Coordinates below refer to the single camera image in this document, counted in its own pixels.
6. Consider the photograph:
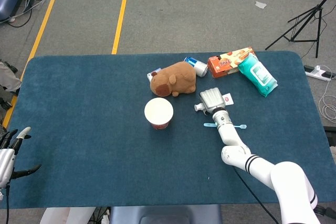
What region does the small white blue carton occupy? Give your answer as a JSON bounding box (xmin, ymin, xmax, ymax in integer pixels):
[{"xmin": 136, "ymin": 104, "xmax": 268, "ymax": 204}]
[{"xmin": 146, "ymin": 68, "xmax": 162, "ymax": 82}]

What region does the blue table cloth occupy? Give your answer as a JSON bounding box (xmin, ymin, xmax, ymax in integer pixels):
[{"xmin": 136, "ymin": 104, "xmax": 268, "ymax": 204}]
[{"xmin": 5, "ymin": 50, "xmax": 330, "ymax": 209}]

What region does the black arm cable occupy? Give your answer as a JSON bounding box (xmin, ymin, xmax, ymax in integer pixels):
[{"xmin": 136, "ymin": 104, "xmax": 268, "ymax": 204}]
[
  {"xmin": 5, "ymin": 185, "xmax": 11, "ymax": 224},
  {"xmin": 233, "ymin": 167, "xmax": 279, "ymax": 224}
]

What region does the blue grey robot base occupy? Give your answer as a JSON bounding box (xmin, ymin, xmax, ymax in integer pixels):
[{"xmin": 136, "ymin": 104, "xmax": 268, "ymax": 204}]
[{"xmin": 109, "ymin": 205, "xmax": 223, "ymax": 224}]

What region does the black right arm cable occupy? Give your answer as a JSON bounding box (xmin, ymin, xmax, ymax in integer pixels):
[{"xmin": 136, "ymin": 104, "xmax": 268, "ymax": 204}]
[{"xmin": 233, "ymin": 167, "xmax": 279, "ymax": 224}]

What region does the light blue toothbrush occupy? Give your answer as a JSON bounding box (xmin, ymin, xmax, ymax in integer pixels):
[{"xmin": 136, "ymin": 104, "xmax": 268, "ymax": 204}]
[{"xmin": 203, "ymin": 122, "xmax": 247, "ymax": 130}]

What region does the white coiled cable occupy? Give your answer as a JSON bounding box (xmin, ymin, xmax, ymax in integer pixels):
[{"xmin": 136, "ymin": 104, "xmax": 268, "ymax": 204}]
[{"xmin": 318, "ymin": 65, "xmax": 336, "ymax": 124}]

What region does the white power strip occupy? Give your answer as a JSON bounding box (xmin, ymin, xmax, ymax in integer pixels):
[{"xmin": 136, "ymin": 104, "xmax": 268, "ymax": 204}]
[{"xmin": 303, "ymin": 65, "xmax": 334, "ymax": 82}]

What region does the short yellow floor tape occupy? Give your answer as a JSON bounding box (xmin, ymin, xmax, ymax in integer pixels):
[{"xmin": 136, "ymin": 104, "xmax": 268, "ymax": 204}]
[{"xmin": 111, "ymin": 0, "xmax": 128, "ymax": 55}]

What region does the black tripod stand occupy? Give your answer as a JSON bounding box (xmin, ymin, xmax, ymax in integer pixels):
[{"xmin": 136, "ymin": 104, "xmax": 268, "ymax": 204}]
[{"xmin": 265, "ymin": 0, "xmax": 336, "ymax": 59}]

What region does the green wet wipes pack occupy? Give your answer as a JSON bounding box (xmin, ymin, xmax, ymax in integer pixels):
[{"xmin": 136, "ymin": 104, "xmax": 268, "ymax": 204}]
[{"xmin": 237, "ymin": 52, "xmax": 279, "ymax": 98}]

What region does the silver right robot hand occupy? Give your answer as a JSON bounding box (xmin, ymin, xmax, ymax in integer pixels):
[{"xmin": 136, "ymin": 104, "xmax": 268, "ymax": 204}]
[{"xmin": 194, "ymin": 88, "xmax": 227, "ymax": 116}]

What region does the brown capybara plush toy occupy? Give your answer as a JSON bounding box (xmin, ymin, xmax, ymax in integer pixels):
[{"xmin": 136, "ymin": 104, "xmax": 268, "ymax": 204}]
[{"xmin": 150, "ymin": 61, "xmax": 197, "ymax": 98}]

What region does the long yellow floor tape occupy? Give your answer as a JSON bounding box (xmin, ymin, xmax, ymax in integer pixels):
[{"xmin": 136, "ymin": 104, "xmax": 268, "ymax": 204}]
[{"xmin": 2, "ymin": 0, "xmax": 60, "ymax": 127}]

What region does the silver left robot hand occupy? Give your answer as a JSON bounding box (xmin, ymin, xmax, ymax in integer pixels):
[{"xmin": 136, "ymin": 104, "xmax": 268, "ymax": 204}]
[{"xmin": 0, "ymin": 126, "xmax": 42, "ymax": 189}]

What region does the grey cloth covered object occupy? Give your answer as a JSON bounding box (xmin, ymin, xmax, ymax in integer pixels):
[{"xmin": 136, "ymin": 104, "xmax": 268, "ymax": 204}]
[{"xmin": 0, "ymin": 60, "xmax": 22, "ymax": 96}]

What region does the blue silver drink can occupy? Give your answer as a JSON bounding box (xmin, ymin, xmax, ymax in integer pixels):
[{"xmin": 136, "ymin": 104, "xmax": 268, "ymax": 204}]
[{"xmin": 183, "ymin": 56, "xmax": 209, "ymax": 78}]

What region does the white robot torso cover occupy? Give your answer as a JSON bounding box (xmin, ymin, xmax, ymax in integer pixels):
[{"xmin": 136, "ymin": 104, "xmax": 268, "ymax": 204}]
[{"xmin": 39, "ymin": 207, "xmax": 97, "ymax": 224}]

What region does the red paper noodle cup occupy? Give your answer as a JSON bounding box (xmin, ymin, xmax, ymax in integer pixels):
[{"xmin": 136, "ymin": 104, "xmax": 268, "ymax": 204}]
[{"xmin": 144, "ymin": 97, "xmax": 174, "ymax": 131}]

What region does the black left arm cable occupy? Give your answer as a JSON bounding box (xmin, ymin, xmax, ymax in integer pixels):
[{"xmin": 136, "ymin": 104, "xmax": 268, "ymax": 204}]
[{"xmin": 5, "ymin": 185, "xmax": 11, "ymax": 224}]

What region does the orange biscuit box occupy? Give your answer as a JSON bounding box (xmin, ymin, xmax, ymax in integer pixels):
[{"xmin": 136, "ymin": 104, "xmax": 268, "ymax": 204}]
[{"xmin": 207, "ymin": 46, "xmax": 257, "ymax": 79}]

